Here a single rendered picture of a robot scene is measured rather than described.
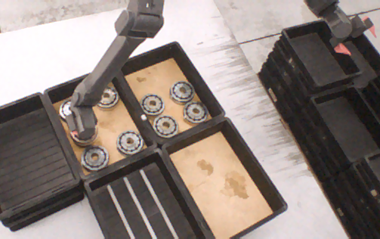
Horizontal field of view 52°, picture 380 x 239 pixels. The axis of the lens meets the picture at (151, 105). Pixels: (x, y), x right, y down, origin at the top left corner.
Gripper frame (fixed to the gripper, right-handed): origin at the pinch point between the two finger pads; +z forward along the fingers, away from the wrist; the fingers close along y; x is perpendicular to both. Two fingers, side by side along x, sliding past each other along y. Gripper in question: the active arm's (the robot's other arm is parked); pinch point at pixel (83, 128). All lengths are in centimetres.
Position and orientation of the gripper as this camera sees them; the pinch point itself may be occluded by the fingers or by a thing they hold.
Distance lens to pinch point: 146.9
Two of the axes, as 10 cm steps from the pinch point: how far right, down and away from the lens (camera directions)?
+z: -0.7, 4.6, 8.8
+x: -4.3, -8.1, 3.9
